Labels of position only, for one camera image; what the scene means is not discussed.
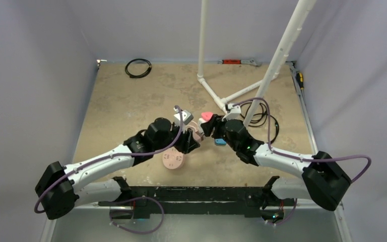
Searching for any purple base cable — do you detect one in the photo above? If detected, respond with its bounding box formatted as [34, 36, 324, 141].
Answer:
[263, 202, 298, 228]
[109, 196, 165, 235]

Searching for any pink round socket with cord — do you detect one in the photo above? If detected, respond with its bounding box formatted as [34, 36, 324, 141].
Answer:
[162, 120, 204, 170]

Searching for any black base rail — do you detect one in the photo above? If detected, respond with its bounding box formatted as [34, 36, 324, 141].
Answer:
[98, 176, 294, 219]

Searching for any white PVC pipe frame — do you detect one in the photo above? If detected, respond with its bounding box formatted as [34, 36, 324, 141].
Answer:
[197, 0, 317, 128]

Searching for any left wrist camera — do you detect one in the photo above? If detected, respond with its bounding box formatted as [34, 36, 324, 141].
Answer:
[173, 105, 194, 127]

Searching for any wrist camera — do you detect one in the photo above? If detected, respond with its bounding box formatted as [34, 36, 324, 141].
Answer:
[173, 105, 194, 127]
[222, 103, 241, 121]

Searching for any blue plug adapter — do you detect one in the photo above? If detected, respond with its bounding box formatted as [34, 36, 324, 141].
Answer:
[214, 139, 227, 146]

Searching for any large black coiled cable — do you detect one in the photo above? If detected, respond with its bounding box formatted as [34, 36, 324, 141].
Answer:
[237, 99, 280, 144]

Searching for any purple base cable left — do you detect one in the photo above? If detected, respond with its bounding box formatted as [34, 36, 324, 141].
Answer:
[109, 196, 165, 235]

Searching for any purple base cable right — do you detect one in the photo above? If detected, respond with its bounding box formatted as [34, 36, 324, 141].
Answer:
[263, 202, 298, 228]

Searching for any pink plug adapter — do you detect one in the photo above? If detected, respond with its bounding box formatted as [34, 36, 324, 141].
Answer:
[201, 112, 213, 122]

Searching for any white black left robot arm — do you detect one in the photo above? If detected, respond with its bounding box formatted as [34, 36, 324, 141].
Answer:
[34, 112, 200, 220]

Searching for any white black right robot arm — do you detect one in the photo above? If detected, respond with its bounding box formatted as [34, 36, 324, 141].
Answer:
[199, 114, 352, 211]

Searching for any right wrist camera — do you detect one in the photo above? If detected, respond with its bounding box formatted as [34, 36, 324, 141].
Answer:
[222, 103, 241, 121]

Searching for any white cube power socket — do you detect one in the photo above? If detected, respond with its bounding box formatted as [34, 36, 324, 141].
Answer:
[198, 118, 207, 128]

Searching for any yellow black screwdriver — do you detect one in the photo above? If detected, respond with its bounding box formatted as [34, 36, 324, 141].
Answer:
[296, 72, 304, 90]

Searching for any small black coiled cable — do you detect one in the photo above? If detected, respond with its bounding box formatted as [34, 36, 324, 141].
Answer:
[124, 58, 152, 79]

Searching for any red handled adjustable wrench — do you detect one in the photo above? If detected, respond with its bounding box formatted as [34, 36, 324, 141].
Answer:
[218, 59, 262, 67]

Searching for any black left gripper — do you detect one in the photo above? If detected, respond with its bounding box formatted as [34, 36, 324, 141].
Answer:
[154, 123, 200, 155]

